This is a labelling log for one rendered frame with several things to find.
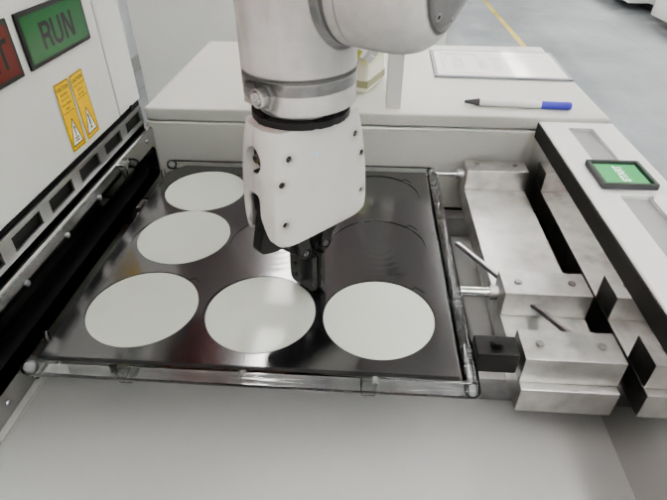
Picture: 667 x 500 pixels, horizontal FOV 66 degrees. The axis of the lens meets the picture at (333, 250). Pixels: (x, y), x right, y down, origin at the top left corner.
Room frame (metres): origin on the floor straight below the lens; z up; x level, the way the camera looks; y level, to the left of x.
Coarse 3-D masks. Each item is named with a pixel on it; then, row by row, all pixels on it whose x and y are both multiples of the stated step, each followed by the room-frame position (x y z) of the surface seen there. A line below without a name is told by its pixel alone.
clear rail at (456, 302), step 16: (432, 176) 0.59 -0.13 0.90; (432, 192) 0.55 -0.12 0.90; (448, 240) 0.45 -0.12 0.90; (448, 256) 0.42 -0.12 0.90; (448, 272) 0.39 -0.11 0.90; (448, 288) 0.37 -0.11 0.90; (464, 304) 0.35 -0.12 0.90; (464, 320) 0.32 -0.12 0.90; (464, 336) 0.30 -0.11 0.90; (464, 352) 0.29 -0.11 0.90; (464, 368) 0.27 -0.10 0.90; (480, 384) 0.26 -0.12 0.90
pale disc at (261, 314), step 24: (240, 288) 0.37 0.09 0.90; (264, 288) 0.37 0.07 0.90; (288, 288) 0.37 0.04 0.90; (216, 312) 0.34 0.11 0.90; (240, 312) 0.34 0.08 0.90; (264, 312) 0.34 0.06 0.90; (288, 312) 0.34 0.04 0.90; (312, 312) 0.34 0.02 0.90; (216, 336) 0.31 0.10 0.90; (240, 336) 0.31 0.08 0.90; (264, 336) 0.31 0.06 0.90; (288, 336) 0.31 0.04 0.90
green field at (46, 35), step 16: (64, 0) 0.55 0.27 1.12; (32, 16) 0.49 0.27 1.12; (48, 16) 0.52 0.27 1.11; (64, 16) 0.54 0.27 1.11; (80, 16) 0.57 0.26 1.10; (32, 32) 0.48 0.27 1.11; (48, 32) 0.51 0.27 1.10; (64, 32) 0.53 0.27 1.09; (80, 32) 0.57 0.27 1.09; (32, 48) 0.48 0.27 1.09; (48, 48) 0.50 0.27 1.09; (64, 48) 0.53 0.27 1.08
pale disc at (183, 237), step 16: (160, 224) 0.48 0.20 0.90; (176, 224) 0.48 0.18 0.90; (192, 224) 0.48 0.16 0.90; (208, 224) 0.48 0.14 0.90; (224, 224) 0.48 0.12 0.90; (144, 240) 0.45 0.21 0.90; (160, 240) 0.45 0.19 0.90; (176, 240) 0.45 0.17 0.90; (192, 240) 0.45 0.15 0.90; (208, 240) 0.45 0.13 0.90; (224, 240) 0.45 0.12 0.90; (144, 256) 0.42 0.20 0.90; (160, 256) 0.42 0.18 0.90; (176, 256) 0.42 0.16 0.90; (192, 256) 0.42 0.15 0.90
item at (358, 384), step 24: (48, 360) 0.28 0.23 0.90; (72, 360) 0.28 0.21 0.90; (192, 384) 0.26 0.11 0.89; (216, 384) 0.26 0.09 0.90; (240, 384) 0.26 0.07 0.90; (264, 384) 0.26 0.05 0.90; (288, 384) 0.26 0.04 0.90; (312, 384) 0.26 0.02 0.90; (336, 384) 0.26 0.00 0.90; (360, 384) 0.26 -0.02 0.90; (384, 384) 0.26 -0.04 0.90; (408, 384) 0.25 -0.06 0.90; (432, 384) 0.25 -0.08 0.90; (456, 384) 0.25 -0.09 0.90
